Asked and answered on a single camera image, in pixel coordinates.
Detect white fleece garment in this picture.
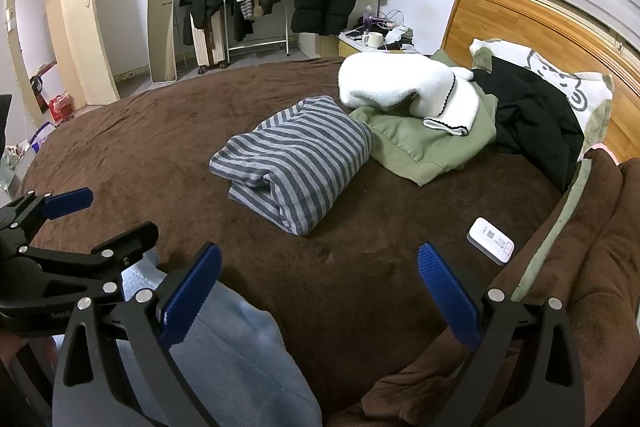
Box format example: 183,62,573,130
337,52,484,138

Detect cartoon print pillow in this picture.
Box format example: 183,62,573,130
468,38,615,163

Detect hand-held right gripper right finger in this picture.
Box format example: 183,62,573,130
418,243,586,427

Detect white charging cables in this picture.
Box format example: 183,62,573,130
372,9,409,30

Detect grey striped hoodie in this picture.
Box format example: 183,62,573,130
209,95,376,237

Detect red bag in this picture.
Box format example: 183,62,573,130
48,94,75,124

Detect standing mirror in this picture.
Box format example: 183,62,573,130
147,0,182,86

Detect white remote control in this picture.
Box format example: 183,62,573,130
467,217,516,267

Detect wooden headboard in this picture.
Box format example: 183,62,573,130
439,0,640,164

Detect pale wooden door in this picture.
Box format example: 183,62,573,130
57,0,121,106

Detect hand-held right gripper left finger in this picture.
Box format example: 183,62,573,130
51,243,222,427

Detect person's light blue fleece clothing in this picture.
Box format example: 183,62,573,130
117,252,324,427

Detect purple plastic basket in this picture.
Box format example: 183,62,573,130
28,121,54,156

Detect green sweatshirt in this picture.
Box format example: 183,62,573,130
348,49,499,187

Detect yellow nightstand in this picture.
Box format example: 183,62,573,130
298,29,416,60

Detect black garment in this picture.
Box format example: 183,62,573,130
470,55,586,193

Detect brown folded duvet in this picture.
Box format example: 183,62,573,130
327,146,640,427

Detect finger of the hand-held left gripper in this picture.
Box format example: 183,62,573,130
0,188,94,254
87,221,161,281

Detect brown bed blanket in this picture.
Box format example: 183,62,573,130
15,57,591,423

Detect cream suitcase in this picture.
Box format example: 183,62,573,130
189,14,231,76

